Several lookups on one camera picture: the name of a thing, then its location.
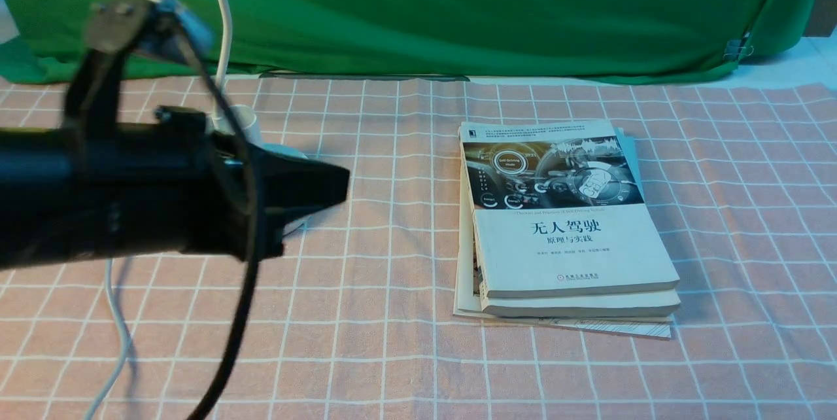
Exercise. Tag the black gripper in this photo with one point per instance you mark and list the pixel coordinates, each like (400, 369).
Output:
(294, 188)

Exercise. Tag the white desk lamp with sockets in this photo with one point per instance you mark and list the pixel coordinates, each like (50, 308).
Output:
(246, 116)

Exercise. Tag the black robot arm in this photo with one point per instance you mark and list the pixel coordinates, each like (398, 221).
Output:
(165, 187)

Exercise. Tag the middle white book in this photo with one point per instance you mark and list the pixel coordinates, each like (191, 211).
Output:
(588, 305)

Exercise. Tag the green backdrop cloth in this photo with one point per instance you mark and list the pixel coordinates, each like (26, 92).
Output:
(629, 42)

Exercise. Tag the top book self-driving cover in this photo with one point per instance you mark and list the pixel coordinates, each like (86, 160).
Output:
(562, 237)

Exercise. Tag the metal binder clip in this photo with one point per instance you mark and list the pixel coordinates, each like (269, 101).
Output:
(738, 49)

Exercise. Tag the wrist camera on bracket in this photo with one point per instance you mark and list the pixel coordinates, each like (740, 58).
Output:
(164, 30)

